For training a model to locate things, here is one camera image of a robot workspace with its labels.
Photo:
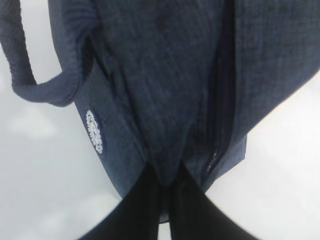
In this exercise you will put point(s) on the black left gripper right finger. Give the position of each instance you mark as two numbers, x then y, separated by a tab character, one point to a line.
192	216

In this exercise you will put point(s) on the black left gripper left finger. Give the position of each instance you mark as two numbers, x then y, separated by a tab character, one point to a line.
137	216

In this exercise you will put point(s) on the navy blue lunch bag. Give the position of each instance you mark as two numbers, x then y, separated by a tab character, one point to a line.
169	82

